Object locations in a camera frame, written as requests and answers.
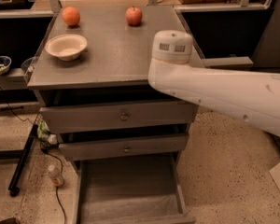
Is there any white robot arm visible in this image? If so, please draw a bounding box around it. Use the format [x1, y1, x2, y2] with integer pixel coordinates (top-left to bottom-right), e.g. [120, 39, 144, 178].
[148, 30, 280, 137]

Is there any grey drawer cabinet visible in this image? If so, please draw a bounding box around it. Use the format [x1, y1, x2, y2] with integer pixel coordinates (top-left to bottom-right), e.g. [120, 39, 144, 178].
[26, 5, 206, 165]

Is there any grey top drawer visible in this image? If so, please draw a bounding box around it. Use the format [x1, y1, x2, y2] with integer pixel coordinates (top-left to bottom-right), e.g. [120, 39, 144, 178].
[40, 100, 197, 133]

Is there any grey middle drawer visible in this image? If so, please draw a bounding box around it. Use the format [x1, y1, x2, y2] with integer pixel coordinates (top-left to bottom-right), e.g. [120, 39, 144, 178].
[60, 133, 189, 161]

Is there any grey open bottom drawer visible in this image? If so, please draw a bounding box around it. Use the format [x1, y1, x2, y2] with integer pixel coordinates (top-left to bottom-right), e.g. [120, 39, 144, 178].
[72, 154, 196, 224]

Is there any red apple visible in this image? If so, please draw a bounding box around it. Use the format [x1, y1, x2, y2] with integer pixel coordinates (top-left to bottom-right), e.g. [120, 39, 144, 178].
[125, 7, 143, 26]

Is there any white paper bowl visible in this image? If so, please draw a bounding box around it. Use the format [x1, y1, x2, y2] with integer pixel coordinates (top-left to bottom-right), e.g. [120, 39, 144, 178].
[45, 35, 88, 61]

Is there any grey side shelf block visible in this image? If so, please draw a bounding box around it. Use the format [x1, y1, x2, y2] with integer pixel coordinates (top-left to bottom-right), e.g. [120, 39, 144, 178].
[203, 57, 253, 69]

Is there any green white bottle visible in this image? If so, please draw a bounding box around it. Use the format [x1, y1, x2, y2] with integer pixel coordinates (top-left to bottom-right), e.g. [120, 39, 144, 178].
[37, 120, 58, 146]

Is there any clear plastic bottle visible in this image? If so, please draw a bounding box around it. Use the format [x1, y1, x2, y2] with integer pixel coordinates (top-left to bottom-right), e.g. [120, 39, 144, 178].
[48, 165, 64, 187]

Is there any clear plastic cup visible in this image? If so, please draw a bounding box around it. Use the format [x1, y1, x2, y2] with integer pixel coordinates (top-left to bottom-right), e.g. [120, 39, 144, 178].
[21, 57, 38, 73]

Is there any blue patterned bowl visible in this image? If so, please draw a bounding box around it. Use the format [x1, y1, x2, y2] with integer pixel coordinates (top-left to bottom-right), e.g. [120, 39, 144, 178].
[0, 56, 12, 76]

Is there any black wheeled stand leg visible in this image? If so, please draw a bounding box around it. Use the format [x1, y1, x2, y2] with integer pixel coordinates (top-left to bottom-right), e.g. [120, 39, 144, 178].
[8, 124, 38, 197]

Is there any black floor cable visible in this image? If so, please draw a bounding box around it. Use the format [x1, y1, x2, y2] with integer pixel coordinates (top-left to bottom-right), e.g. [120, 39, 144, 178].
[0, 77, 67, 224]

